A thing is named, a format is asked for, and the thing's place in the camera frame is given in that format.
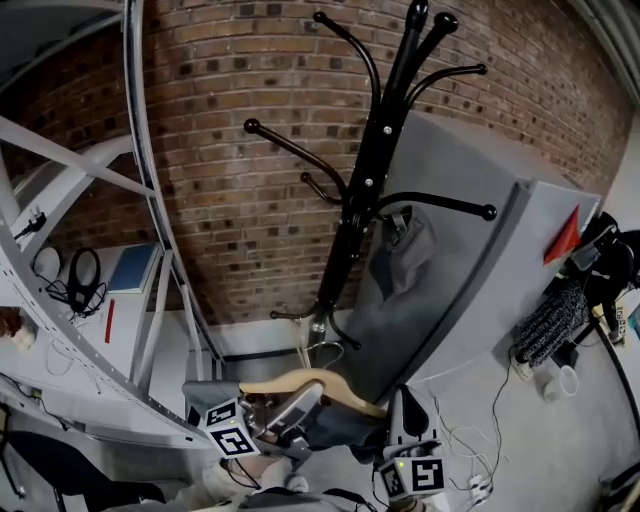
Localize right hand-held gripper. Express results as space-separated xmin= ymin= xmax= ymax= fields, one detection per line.
xmin=373 ymin=383 xmax=447 ymax=502

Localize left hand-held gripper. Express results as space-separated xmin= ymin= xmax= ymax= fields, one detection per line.
xmin=203 ymin=378 xmax=324 ymax=464

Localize wooden clothes hanger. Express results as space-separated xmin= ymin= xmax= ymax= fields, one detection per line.
xmin=238 ymin=341 xmax=389 ymax=419

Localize grey clothing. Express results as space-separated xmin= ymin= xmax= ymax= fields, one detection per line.
xmin=181 ymin=378 xmax=392 ymax=464

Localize black metal coat rack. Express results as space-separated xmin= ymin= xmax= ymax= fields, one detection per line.
xmin=243 ymin=0 xmax=499 ymax=352

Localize grey metal shelf rack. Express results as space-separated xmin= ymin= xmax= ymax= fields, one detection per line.
xmin=0 ymin=0 xmax=227 ymax=451

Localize person's grey top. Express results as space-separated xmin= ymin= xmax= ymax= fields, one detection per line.
xmin=238 ymin=487 xmax=382 ymax=512

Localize white cup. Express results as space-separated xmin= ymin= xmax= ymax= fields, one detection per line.
xmin=541 ymin=364 xmax=581 ymax=402

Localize grey metal cabinet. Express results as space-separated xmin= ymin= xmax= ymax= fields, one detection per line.
xmin=344 ymin=109 xmax=604 ymax=402

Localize grey fabric bag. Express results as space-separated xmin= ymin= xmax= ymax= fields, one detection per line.
xmin=368 ymin=203 xmax=437 ymax=302

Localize grey knitted cloth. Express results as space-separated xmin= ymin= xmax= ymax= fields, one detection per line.
xmin=514 ymin=278 xmax=591 ymax=369

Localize red strip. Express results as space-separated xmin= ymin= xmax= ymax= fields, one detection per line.
xmin=103 ymin=298 xmax=117 ymax=345

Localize blue flat board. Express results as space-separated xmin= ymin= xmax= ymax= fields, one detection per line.
xmin=106 ymin=243 xmax=162 ymax=295

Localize red triangular sticker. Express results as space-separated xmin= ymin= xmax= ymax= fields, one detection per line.
xmin=543 ymin=203 xmax=582 ymax=266

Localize white round device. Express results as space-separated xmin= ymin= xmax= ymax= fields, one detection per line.
xmin=31 ymin=246 xmax=64 ymax=282

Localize black power plug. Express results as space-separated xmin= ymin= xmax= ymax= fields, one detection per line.
xmin=13 ymin=211 xmax=48 ymax=241

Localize white cable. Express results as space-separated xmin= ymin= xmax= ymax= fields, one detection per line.
xmin=430 ymin=394 xmax=501 ymax=494

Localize black thin cable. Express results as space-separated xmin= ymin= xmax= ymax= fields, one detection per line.
xmin=490 ymin=347 xmax=517 ymax=481

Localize black headphones with cable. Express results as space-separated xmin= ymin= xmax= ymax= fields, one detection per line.
xmin=39 ymin=247 xmax=108 ymax=320

